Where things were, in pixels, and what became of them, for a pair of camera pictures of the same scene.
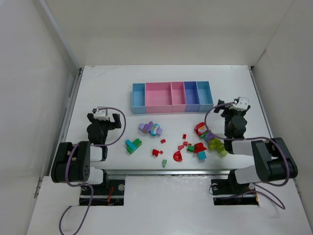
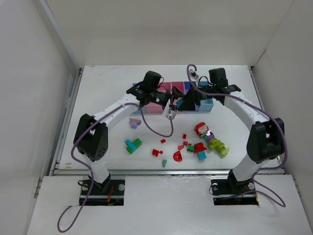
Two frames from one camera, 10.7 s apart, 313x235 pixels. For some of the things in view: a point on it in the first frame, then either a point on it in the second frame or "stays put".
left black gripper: (113, 122) to (167, 97)
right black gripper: (220, 107) to (197, 95)
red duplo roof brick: (199, 147) stays put
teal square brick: (202, 155) stays put
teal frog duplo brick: (154, 129) to (179, 103)
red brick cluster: (155, 152) stays put
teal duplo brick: (130, 144) stays put
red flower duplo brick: (200, 128) stays put
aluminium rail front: (162, 172) stays put
